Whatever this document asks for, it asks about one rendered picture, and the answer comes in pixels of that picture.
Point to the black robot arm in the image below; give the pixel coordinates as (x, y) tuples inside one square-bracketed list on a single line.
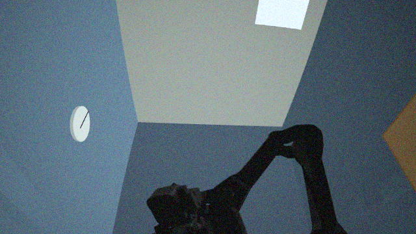
[(177, 204)]

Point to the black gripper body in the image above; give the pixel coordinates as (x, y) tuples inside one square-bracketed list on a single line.
[(227, 221)]

